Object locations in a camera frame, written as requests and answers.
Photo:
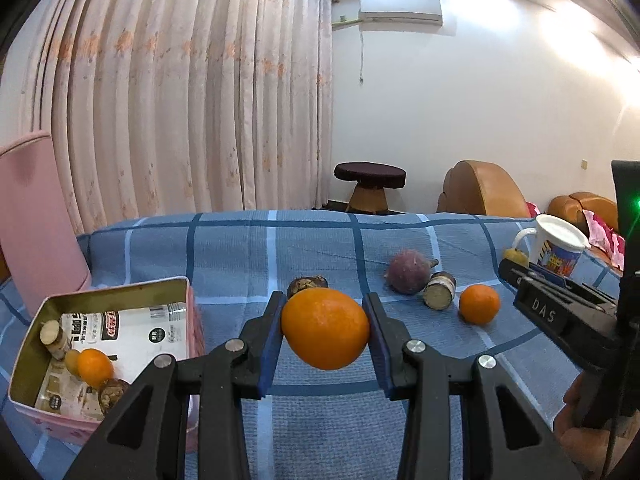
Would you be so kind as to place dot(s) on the large orange fruit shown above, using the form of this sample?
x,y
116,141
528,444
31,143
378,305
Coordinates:
x,y
325,328

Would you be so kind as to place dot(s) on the person's right hand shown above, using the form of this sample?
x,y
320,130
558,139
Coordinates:
x,y
584,446

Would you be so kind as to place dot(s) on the small orange tangerine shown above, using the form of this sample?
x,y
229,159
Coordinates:
x,y
94,368

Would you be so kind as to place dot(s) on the dark brown water chestnut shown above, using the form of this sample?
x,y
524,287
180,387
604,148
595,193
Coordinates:
x,y
305,282

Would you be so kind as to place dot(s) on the brown leather sofa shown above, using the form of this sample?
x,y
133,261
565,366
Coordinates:
x,y
570,207

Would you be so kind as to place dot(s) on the small yellow longan fruit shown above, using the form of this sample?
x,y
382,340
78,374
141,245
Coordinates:
x,y
516,256

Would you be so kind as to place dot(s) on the white printed mug with lid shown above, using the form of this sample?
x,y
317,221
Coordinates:
x,y
557,244

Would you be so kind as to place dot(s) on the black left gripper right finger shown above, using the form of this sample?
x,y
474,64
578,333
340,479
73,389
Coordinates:
x,y
473,401

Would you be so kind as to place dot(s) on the round orange tangerine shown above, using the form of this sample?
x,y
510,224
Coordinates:
x,y
479,304

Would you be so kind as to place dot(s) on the blue plaid tablecloth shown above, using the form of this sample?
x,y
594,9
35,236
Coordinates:
x,y
323,418

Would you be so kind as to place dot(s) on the pink tin lid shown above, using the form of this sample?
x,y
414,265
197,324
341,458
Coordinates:
x,y
38,240

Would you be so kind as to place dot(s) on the white wall air conditioner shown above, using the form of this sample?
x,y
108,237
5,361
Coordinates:
x,y
410,11

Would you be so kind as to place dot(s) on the brown water chestnut in box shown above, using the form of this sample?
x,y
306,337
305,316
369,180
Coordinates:
x,y
110,393

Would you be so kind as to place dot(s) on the pink floral cushion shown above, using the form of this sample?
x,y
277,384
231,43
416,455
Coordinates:
x,y
604,238

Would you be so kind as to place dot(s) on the purple passion fruit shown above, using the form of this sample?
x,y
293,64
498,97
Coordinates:
x,y
409,271

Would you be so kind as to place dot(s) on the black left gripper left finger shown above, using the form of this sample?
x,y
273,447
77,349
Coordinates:
x,y
144,435

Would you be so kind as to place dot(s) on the dark round stool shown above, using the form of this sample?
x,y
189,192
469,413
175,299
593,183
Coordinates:
x,y
371,181

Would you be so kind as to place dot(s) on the small tan fruit in box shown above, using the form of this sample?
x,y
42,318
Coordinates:
x,y
71,361

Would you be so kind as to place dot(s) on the brown leather armchair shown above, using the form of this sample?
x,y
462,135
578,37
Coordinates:
x,y
482,188

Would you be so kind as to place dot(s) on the pink tin box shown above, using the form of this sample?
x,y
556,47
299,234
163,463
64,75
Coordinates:
x,y
131,324

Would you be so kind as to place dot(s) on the pink floral curtain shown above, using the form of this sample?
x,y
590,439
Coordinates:
x,y
168,106

